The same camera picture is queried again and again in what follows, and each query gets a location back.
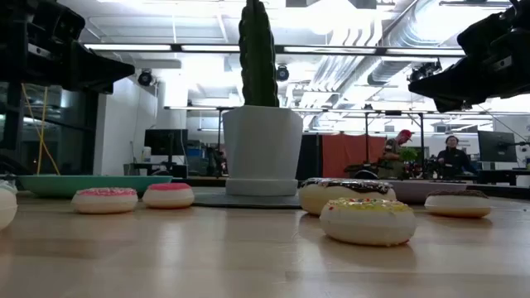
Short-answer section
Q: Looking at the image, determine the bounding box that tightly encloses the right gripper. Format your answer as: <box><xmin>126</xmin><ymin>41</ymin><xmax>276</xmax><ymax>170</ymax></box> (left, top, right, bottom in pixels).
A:
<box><xmin>407</xmin><ymin>27</ymin><xmax>530</xmax><ymax>113</ymax></box>

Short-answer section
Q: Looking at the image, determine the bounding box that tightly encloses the black computer monitor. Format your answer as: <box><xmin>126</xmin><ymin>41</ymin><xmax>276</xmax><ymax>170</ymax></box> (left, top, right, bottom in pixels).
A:
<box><xmin>143</xmin><ymin>127</ymin><xmax>190</xmax><ymax>166</ymax></box>
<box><xmin>476</xmin><ymin>130</ymin><xmax>518</xmax><ymax>164</ymax></box>

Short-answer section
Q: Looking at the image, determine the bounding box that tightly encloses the white faceted plant pot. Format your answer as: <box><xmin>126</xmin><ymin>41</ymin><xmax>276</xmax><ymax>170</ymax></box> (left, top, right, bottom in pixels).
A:
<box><xmin>222</xmin><ymin>104</ymin><xmax>305</xmax><ymax>197</ymax></box>

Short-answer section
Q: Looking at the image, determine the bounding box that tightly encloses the small leafy green plant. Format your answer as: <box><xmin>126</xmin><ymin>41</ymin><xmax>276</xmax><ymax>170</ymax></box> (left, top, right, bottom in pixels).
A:
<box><xmin>399</xmin><ymin>146</ymin><xmax>420</xmax><ymax>164</ymax></box>

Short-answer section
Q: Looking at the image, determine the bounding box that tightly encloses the black overhead light bar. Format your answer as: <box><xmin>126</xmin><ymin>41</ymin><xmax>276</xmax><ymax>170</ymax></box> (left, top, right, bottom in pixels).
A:
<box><xmin>82</xmin><ymin>42</ymin><xmax>467</xmax><ymax>58</ymax></box>

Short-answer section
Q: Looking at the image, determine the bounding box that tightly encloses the small yellow frosted donut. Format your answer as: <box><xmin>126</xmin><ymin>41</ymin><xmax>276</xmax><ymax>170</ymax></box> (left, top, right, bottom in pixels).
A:
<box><xmin>319</xmin><ymin>196</ymin><xmax>418</xmax><ymax>248</ymax></box>

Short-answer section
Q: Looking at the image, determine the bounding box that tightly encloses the person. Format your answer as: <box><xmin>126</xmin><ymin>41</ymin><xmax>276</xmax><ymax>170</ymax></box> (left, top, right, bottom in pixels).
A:
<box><xmin>436</xmin><ymin>134</ymin><xmax>478</xmax><ymax>177</ymax></box>
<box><xmin>380</xmin><ymin>128</ymin><xmax>414</xmax><ymax>180</ymax></box>

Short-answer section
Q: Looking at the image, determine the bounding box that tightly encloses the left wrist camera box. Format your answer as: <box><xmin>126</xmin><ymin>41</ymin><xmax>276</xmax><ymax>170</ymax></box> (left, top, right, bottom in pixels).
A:
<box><xmin>37</xmin><ymin>2</ymin><xmax>87</xmax><ymax>43</ymax></box>

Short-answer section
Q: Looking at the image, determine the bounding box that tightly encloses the green cactus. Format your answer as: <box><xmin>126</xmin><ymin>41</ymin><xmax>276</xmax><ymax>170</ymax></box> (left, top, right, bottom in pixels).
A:
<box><xmin>238</xmin><ymin>0</ymin><xmax>281</xmax><ymax>108</ymax></box>

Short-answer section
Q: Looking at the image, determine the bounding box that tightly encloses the large mint frosted donut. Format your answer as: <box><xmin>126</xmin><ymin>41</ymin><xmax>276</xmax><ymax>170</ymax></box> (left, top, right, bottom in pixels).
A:
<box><xmin>0</xmin><ymin>180</ymin><xmax>19</xmax><ymax>232</ymax></box>

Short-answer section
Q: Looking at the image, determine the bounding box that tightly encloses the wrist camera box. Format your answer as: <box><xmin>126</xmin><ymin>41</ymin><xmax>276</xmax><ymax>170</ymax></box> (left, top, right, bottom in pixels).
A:
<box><xmin>456</xmin><ymin>12</ymin><xmax>515</xmax><ymax>57</ymax></box>
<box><xmin>37</xmin><ymin>2</ymin><xmax>87</xmax><ymax>43</ymax></box>

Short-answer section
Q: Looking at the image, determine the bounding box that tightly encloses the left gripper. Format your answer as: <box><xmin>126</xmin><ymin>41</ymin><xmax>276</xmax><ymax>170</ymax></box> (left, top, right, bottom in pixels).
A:
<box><xmin>18</xmin><ymin>37</ymin><xmax>136</xmax><ymax>95</ymax></box>

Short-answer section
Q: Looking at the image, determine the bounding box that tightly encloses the yellow extension cable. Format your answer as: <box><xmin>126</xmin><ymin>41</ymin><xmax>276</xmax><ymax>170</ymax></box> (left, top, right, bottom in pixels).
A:
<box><xmin>21</xmin><ymin>83</ymin><xmax>61</xmax><ymax>176</ymax></box>

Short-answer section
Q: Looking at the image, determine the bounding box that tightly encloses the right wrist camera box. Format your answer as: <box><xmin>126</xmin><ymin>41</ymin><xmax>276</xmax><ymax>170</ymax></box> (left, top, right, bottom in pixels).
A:
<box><xmin>456</xmin><ymin>12</ymin><xmax>515</xmax><ymax>57</ymax></box>

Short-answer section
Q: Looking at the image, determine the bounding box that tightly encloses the lavender plate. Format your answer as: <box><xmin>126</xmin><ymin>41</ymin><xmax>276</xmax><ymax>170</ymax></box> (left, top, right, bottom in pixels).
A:
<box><xmin>374</xmin><ymin>178</ymin><xmax>470</xmax><ymax>205</ymax></box>

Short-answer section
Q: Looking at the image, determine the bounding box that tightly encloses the green plate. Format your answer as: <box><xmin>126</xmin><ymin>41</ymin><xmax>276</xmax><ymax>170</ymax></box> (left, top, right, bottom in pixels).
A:
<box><xmin>17</xmin><ymin>174</ymin><xmax>174</xmax><ymax>199</ymax></box>

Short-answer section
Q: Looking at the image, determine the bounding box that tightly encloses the small plain pink donut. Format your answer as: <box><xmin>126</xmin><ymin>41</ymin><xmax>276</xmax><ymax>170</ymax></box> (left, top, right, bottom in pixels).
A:
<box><xmin>142</xmin><ymin>181</ymin><xmax>195</xmax><ymax>210</ymax></box>

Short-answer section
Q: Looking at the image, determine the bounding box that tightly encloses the small chocolate frosted donut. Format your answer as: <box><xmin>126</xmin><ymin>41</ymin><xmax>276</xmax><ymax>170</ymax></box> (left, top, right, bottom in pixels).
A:
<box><xmin>423</xmin><ymin>188</ymin><xmax>493</xmax><ymax>219</ymax></box>

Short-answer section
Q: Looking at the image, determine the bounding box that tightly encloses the black desk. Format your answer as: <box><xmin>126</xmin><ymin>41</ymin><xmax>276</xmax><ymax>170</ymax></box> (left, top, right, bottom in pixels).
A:
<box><xmin>475</xmin><ymin>167</ymin><xmax>530</xmax><ymax>187</ymax></box>

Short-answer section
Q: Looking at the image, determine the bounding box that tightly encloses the black partition panel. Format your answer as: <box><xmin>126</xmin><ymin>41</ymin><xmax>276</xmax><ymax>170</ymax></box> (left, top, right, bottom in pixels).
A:
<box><xmin>295</xmin><ymin>132</ymin><xmax>324</xmax><ymax>181</ymax></box>

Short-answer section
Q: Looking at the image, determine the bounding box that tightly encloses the orange curtain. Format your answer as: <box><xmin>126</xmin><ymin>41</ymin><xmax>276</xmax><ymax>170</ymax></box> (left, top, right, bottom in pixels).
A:
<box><xmin>320</xmin><ymin>132</ymin><xmax>388</xmax><ymax>180</ymax></box>

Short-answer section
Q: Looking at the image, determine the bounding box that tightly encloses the large chocolate sprinkled donut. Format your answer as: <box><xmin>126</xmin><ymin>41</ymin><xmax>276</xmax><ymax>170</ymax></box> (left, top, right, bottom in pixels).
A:
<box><xmin>297</xmin><ymin>177</ymin><xmax>398</xmax><ymax>217</ymax></box>

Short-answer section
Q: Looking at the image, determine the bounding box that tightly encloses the round grey woven mat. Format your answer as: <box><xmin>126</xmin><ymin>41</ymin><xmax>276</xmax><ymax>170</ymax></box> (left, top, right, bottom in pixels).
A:
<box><xmin>191</xmin><ymin>191</ymin><xmax>302</xmax><ymax>209</ymax></box>

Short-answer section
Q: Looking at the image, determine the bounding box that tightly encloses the small pink sprinkled donut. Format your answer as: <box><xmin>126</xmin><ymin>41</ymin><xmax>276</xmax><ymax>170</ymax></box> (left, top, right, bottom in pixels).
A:
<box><xmin>70</xmin><ymin>186</ymin><xmax>139</xmax><ymax>215</ymax></box>

